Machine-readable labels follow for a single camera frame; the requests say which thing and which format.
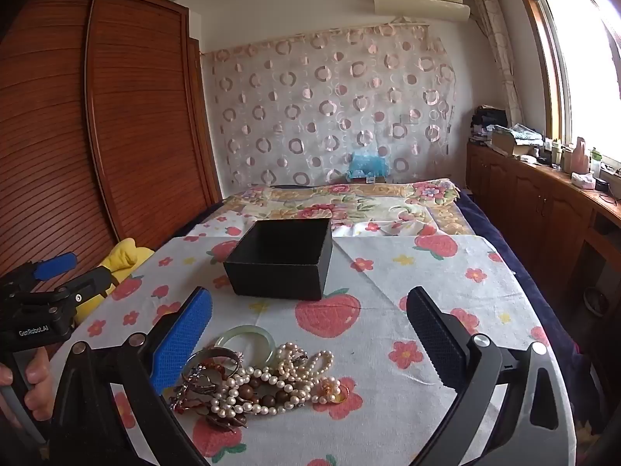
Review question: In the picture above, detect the green jade bangle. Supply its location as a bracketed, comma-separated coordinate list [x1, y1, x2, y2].
[213, 324, 276, 362]

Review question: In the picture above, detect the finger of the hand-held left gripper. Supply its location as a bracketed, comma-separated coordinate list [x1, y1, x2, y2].
[0, 252, 78, 293]
[29, 267, 120, 323]

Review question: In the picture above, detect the blue plastic bag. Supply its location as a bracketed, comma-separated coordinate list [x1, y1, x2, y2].
[347, 151, 389, 180]

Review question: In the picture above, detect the black box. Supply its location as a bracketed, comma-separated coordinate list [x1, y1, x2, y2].
[223, 217, 335, 302]

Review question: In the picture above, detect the brown wooden bead bracelet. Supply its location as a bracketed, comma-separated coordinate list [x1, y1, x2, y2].
[206, 381, 299, 433]

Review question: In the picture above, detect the pink bottle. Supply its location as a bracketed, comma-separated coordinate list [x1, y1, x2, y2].
[572, 137, 589, 176]

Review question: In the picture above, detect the person's left hand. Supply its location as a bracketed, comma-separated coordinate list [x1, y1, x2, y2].
[0, 347, 54, 421]

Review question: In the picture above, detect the cardboard box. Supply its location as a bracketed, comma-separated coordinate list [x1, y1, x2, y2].
[491, 126, 544, 157]

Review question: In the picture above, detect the wooden cabinet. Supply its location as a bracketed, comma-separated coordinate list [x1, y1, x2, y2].
[466, 141, 621, 350]

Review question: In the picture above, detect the gold ring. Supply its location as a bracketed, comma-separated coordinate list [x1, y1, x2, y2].
[324, 381, 351, 405]

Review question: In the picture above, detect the window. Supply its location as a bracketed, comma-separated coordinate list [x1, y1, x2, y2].
[514, 0, 621, 205]

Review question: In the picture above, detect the large white pearl necklace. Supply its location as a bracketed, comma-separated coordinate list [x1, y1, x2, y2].
[208, 364, 316, 421]

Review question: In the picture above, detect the beige window curtain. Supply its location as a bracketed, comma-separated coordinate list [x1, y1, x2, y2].
[468, 0, 525, 117]

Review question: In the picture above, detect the stack of dark clothes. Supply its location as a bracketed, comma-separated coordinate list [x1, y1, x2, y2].
[472, 105, 509, 141]

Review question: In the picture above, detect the yellow plush toy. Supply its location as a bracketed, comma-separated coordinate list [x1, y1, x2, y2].
[73, 238, 156, 323]

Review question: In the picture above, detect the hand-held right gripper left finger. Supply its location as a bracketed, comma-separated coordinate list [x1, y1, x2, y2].
[49, 286, 214, 466]

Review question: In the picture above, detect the dark round basin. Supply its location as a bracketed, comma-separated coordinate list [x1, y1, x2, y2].
[582, 286, 609, 318]

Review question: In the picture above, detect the strawberry print cloth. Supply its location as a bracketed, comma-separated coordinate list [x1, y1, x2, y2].
[49, 233, 568, 466]

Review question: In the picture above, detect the circle patterned curtain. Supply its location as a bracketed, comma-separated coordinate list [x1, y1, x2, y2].
[201, 23, 459, 192]

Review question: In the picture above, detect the small white pearl necklace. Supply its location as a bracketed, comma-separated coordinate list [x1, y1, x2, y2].
[272, 342, 335, 406]

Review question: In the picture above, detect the wooden wardrobe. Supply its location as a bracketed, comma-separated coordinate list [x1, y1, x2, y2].
[0, 0, 224, 302]

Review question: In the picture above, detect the floral blanket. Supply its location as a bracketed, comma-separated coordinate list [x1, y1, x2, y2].
[187, 179, 474, 243]

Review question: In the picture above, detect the dark blue bed sheet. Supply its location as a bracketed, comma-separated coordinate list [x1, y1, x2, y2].
[456, 189, 583, 350]

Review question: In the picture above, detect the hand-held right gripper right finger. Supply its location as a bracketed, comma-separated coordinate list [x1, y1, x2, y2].
[405, 285, 571, 466]

